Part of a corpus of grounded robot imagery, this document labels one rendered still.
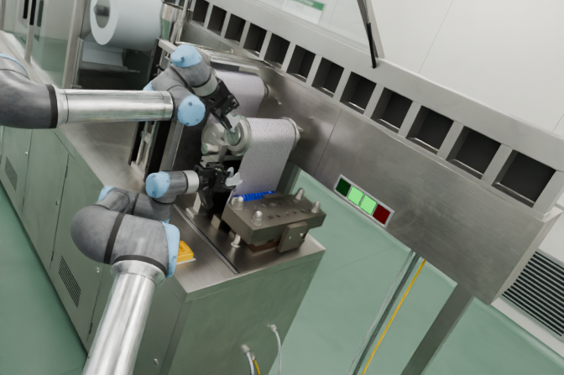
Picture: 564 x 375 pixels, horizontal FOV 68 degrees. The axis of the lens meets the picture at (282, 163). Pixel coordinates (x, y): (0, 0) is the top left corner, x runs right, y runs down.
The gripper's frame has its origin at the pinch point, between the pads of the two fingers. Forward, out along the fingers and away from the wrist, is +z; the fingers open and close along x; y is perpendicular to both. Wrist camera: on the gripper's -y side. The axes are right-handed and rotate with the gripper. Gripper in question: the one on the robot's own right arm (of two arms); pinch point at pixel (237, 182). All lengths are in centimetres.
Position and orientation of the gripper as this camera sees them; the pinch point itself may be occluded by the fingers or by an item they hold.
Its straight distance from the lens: 153.3
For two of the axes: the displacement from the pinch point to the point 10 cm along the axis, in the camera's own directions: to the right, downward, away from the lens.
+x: -6.5, -4.9, 5.8
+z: 6.9, -0.4, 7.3
